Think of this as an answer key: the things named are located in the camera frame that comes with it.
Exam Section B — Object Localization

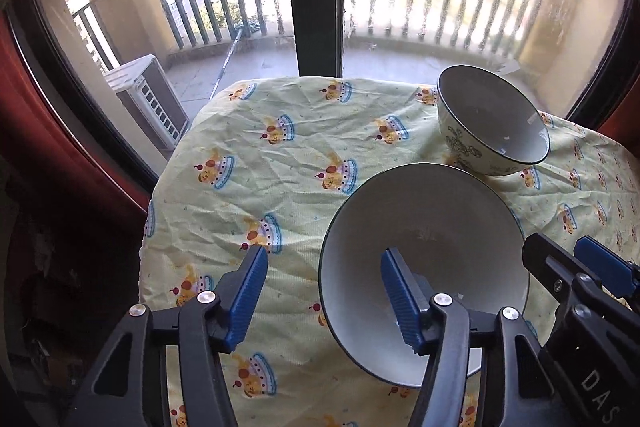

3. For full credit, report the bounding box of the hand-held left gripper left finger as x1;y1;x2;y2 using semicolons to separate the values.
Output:
75;246;269;427

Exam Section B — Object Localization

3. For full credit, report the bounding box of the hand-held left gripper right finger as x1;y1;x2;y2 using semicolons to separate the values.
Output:
381;248;571;427

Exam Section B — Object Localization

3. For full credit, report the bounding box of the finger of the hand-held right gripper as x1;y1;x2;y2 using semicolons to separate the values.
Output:
574;235;640;308
522;232;640;358

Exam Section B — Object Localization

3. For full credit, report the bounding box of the floral ceramic bowl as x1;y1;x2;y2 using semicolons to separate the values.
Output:
436;65;551;178
318;163;532;389

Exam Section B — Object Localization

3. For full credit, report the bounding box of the red curtain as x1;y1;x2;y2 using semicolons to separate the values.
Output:
0;7;153;218
597;114;640;152

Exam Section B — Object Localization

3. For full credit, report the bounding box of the yellow printed tablecloth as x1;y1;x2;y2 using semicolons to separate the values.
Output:
139;76;640;427

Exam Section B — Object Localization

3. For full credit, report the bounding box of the white outdoor air conditioner unit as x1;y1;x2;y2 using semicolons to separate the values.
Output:
104;54;191;152

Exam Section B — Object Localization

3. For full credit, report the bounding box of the metal pole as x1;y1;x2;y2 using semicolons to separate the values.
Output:
207;27;246;100

